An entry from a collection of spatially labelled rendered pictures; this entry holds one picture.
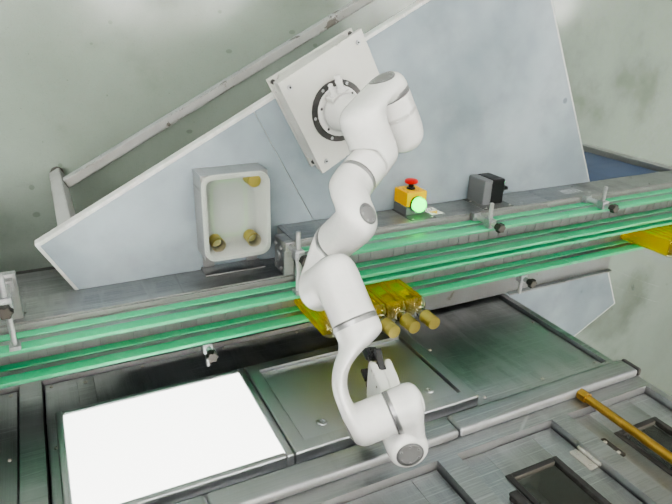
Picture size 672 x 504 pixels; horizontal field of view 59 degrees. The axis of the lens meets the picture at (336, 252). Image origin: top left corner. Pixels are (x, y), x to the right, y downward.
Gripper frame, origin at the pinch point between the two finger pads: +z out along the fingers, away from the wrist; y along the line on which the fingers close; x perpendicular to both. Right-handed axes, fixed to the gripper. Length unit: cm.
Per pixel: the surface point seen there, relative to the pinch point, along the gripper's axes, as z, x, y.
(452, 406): -1.9, -19.8, -12.5
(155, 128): 96, 49, 33
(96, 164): 91, 68, 23
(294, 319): 27.3, 12.9, -3.1
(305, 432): -5.1, 15.0, -12.4
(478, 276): 46, -46, -3
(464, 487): -23.6, -13.9, -14.7
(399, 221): 46, -20, 16
